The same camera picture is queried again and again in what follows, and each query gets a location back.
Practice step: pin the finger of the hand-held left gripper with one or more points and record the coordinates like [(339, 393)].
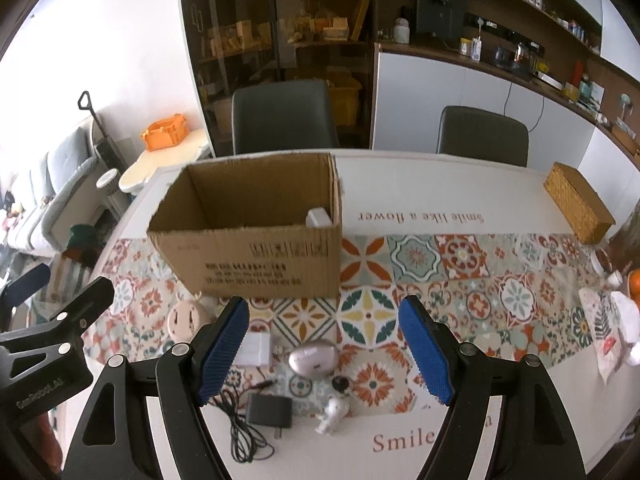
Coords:
[(27, 282), (75, 305)]

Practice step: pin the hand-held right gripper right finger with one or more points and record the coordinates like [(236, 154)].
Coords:
[(427, 355)]

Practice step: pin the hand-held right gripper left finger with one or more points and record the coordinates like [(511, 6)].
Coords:
[(222, 355)]

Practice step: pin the white battery charger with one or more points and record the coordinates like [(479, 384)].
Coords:
[(255, 350)]

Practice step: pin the pink deer alarm clock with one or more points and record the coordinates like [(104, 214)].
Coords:
[(185, 320)]

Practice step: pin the brown cardboard box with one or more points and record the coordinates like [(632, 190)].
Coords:
[(250, 260)]

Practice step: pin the striped bag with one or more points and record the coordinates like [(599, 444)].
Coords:
[(70, 280)]

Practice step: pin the dark green cloth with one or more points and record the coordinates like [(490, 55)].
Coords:
[(82, 242)]

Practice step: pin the black power adapter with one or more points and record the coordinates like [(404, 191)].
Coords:
[(267, 410)]

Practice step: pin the patterned tile-print tablecloth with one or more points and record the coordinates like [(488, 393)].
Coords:
[(370, 310)]

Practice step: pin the white astronaut figurine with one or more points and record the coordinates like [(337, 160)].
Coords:
[(332, 407)]

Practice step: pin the grey sofa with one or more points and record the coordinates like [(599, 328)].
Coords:
[(55, 175)]

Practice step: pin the white cylindrical appliance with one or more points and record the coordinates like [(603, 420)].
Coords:
[(112, 195)]

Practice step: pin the white charger block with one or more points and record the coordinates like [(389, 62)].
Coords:
[(320, 218)]

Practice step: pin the cream side table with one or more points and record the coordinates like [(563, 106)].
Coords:
[(165, 160)]

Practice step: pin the floral printed pouch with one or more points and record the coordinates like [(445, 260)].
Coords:
[(607, 330)]

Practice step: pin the orange plastic basket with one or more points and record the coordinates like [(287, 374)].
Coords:
[(165, 132)]

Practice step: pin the woven wicker box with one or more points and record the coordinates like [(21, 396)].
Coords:
[(575, 200)]

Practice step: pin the orange fruit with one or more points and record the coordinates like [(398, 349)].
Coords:
[(634, 284)]

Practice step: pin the grey dining chair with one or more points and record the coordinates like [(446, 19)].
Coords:
[(285, 115), (480, 135)]

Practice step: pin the white sideboard with wooden top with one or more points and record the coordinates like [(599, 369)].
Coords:
[(410, 95)]

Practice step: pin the dark glass cabinet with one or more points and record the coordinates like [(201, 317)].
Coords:
[(240, 35)]

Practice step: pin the white jar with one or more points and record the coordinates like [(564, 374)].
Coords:
[(401, 31)]

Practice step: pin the black countertop appliance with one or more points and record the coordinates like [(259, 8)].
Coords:
[(440, 10)]

